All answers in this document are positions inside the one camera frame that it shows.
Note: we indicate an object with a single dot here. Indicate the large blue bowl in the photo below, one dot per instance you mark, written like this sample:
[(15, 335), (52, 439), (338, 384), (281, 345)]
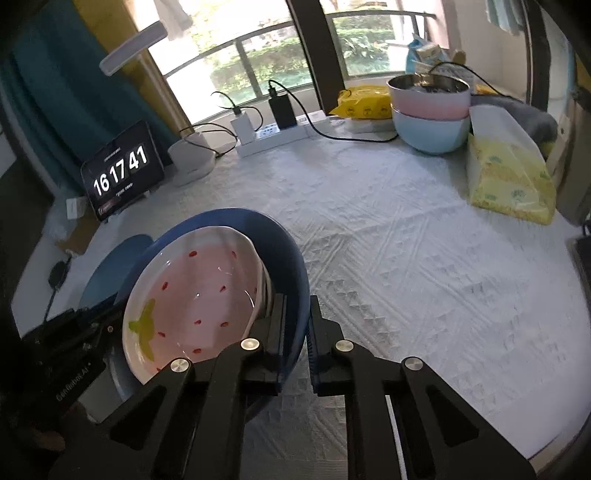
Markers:
[(281, 258)]

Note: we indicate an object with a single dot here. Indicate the yellow tissue pack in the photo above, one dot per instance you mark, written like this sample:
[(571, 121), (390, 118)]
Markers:
[(508, 184)]

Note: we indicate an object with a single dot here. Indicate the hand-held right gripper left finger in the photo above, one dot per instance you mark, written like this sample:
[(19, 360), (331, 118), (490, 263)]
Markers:
[(272, 332)]

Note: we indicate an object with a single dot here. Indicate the white basket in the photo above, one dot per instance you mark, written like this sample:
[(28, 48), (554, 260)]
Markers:
[(455, 74)]

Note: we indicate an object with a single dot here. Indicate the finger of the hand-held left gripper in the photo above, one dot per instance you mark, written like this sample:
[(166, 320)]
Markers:
[(104, 318)]

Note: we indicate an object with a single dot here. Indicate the small white box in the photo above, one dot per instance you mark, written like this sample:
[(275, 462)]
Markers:
[(76, 208)]

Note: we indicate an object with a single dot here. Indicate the white power strip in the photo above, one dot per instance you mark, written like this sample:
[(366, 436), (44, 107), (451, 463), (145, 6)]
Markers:
[(277, 139)]

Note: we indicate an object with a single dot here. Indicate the black charger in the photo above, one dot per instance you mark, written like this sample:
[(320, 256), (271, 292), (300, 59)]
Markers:
[(282, 113)]

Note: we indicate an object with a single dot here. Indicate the large blue plate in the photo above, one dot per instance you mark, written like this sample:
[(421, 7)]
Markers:
[(115, 263)]

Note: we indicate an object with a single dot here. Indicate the grey cloth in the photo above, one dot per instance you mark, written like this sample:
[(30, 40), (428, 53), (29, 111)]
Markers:
[(521, 115)]

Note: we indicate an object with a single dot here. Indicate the yellow packet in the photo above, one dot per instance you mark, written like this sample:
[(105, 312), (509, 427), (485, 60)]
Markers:
[(360, 104)]

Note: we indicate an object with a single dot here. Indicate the pink steel-lined bowl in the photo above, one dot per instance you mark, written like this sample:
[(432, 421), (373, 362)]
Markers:
[(429, 107)]

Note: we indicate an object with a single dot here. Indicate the white strawberry print bowl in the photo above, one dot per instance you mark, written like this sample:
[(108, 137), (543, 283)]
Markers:
[(194, 295)]

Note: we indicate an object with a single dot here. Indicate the blue bag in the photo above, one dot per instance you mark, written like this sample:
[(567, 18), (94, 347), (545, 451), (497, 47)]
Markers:
[(422, 53)]

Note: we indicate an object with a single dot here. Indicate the white desk lamp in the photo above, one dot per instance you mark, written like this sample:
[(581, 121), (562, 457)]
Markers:
[(134, 48)]

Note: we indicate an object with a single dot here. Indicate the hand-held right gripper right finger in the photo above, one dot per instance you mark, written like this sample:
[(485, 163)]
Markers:
[(314, 350)]

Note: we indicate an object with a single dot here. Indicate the black balcony railing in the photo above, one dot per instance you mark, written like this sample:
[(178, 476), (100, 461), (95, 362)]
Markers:
[(258, 37)]

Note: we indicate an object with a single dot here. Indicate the black tablet showing clock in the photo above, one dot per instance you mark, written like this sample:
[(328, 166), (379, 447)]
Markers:
[(122, 170)]

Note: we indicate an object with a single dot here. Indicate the cardboard box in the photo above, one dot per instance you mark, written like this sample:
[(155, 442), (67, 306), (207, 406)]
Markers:
[(76, 237)]

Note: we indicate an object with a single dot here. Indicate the white charger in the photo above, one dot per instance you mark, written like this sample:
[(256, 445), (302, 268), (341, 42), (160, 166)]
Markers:
[(242, 130)]

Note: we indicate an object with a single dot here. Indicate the cream bowl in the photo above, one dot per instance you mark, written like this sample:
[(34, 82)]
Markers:
[(267, 290)]

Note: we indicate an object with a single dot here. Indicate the hanging light blue cloth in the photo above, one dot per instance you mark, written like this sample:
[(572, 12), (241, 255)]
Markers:
[(505, 16)]

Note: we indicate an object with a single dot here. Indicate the yellow curtain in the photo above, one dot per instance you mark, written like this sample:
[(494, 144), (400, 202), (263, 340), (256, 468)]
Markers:
[(106, 18)]

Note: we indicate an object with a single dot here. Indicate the light blue bowl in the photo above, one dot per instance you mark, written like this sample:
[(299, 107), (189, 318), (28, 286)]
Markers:
[(429, 134)]

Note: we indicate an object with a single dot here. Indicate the teal curtain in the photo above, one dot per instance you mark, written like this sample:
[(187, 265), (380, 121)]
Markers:
[(55, 92)]

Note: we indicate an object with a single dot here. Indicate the hanging grey garment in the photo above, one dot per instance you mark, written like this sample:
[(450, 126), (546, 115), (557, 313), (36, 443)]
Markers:
[(173, 18)]

